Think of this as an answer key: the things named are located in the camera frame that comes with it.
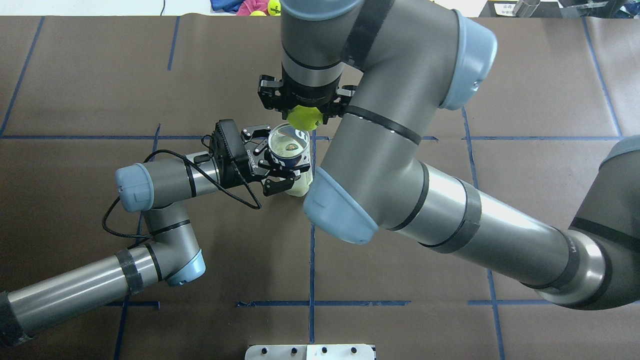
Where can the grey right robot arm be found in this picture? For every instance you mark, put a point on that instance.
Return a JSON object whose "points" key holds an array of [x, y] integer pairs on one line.
{"points": [[385, 67]]}

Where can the pink cloth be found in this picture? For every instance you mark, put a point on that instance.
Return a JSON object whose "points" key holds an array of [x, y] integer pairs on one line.
{"points": [[249, 6]]}

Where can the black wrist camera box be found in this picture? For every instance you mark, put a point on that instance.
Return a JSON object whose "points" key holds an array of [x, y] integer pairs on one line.
{"points": [[225, 131]]}

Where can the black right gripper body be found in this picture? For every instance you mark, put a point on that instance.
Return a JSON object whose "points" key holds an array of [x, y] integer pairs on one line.
{"points": [[268, 95]]}

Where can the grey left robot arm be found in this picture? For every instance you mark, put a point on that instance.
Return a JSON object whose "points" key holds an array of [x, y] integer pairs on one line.
{"points": [[157, 189]]}

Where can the yellow Wilson tennis ball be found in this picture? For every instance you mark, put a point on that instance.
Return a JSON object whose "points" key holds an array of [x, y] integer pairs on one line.
{"points": [[274, 8]]}

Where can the silver metal cup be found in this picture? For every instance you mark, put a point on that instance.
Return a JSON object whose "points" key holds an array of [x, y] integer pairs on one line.
{"points": [[525, 8]]}

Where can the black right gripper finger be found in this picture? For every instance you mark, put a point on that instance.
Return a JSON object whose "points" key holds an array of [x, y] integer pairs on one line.
{"points": [[338, 103], [269, 93]]}

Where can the small yellow tennis ball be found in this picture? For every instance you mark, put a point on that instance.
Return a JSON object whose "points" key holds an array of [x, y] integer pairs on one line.
{"points": [[258, 13]]}

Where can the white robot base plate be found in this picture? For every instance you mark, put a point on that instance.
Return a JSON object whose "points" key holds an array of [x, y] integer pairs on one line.
{"points": [[349, 351]]}

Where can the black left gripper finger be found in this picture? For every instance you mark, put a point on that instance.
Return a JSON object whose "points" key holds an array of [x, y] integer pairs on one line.
{"points": [[291, 180], [258, 135]]}

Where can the blue cloth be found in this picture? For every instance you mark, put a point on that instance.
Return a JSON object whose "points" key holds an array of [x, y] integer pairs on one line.
{"points": [[227, 6]]}

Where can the clear Wilson tennis ball can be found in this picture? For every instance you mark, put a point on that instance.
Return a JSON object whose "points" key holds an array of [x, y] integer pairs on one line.
{"points": [[290, 148]]}

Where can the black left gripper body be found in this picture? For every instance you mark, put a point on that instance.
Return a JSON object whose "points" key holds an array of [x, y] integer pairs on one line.
{"points": [[248, 159]]}

